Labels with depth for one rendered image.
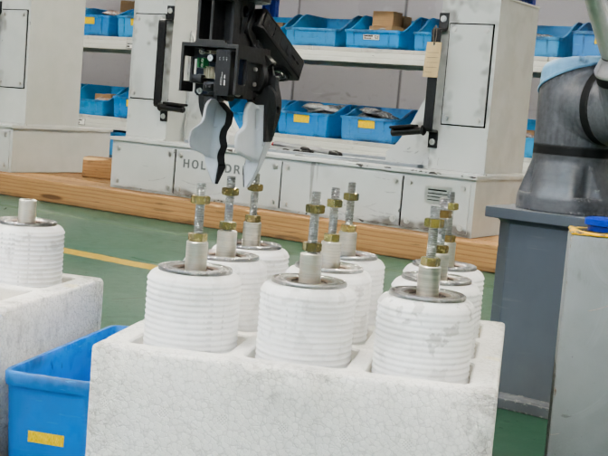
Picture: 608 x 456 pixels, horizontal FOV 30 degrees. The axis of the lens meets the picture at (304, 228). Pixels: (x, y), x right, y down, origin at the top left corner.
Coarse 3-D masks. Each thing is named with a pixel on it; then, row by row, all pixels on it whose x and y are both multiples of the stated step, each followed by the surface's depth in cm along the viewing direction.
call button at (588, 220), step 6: (588, 216) 126; (594, 216) 126; (600, 216) 127; (588, 222) 125; (594, 222) 124; (600, 222) 124; (606, 222) 124; (588, 228) 126; (594, 228) 125; (600, 228) 125; (606, 228) 124
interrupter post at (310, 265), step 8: (304, 256) 112; (312, 256) 112; (320, 256) 112; (304, 264) 112; (312, 264) 112; (320, 264) 112; (304, 272) 112; (312, 272) 112; (320, 272) 113; (304, 280) 112; (312, 280) 112
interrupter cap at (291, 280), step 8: (272, 280) 112; (280, 280) 111; (288, 280) 111; (296, 280) 114; (320, 280) 114; (328, 280) 114; (336, 280) 114; (344, 280) 114; (304, 288) 109; (312, 288) 109; (320, 288) 110; (328, 288) 110; (336, 288) 110; (344, 288) 112
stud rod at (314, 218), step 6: (312, 192) 112; (318, 192) 112; (312, 198) 112; (318, 198) 112; (318, 204) 112; (312, 216) 112; (318, 216) 112; (312, 222) 112; (312, 228) 112; (312, 234) 112; (312, 240) 112; (312, 252) 112
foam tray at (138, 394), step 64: (128, 384) 110; (192, 384) 108; (256, 384) 107; (320, 384) 106; (384, 384) 105; (448, 384) 105; (128, 448) 110; (192, 448) 109; (256, 448) 108; (320, 448) 106; (384, 448) 105; (448, 448) 104
